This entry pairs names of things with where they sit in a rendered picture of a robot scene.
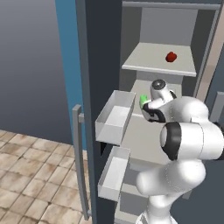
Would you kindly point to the dark grey freezer door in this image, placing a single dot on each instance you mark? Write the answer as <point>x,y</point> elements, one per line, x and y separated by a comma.
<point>102,58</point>

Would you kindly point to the red bell pepper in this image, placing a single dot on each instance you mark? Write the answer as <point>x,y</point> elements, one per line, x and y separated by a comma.
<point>171,56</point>

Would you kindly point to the small white door bin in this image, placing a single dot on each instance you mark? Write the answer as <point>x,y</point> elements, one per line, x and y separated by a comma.
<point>113,175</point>

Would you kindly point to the grey freezer cabinet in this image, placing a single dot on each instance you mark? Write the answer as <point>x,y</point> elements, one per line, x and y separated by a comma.
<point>163,26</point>

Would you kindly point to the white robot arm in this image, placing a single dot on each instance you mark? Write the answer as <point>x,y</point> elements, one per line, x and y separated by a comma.
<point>180,140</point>

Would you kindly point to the large white door bin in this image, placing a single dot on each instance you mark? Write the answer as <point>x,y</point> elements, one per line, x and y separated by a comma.
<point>115,122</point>

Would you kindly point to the green food item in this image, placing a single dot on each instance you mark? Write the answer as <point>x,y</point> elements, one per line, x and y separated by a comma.
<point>143,101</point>

